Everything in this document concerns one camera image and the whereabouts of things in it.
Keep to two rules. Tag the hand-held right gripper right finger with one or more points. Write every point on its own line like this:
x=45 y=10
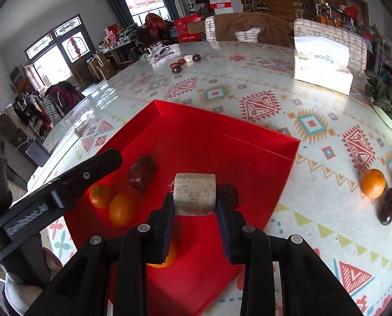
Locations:
x=224 y=227

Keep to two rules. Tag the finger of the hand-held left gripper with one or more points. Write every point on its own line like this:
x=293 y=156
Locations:
x=87 y=174

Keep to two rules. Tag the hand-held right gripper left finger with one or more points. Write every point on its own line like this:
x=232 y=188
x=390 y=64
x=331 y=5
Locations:
x=168 y=227

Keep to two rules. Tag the red tray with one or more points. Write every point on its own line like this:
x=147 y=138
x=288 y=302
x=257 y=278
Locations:
x=215 y=144

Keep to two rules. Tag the person's left forearm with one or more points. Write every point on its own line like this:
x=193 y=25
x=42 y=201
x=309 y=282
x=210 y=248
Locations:
x=18 y=291

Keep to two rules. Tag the grey power adapter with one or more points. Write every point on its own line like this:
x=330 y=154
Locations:
x=37 y=153

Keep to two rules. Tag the plaid jacket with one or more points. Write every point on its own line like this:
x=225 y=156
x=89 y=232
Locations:
x=62 y=103

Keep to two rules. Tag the small white round object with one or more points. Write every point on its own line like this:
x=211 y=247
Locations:
x=188 y=58

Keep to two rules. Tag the red patterned cloth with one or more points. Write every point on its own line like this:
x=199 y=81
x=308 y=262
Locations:
x=156 y=24

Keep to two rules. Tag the grey curtain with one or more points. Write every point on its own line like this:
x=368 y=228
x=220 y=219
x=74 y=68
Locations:
x=168 y=0
x=118 y=6

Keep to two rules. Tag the red cardboard box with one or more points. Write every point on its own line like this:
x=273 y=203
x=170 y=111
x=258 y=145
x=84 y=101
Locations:
x=189 y=29

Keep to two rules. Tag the white tissue box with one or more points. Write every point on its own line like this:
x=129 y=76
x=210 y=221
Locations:
x=324 y=72

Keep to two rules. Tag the white patterned chair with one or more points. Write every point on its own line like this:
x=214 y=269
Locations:
x=209 y=28
x=355 y=42

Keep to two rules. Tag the white oval plate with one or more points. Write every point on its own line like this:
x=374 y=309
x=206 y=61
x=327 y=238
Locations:
x=388 y=121

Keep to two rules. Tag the brown cloth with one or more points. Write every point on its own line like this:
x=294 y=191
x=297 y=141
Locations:
x=268 y=29

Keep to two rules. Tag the green spinach leaves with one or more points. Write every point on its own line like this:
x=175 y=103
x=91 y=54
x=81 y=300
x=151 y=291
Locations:
x=385 y=98

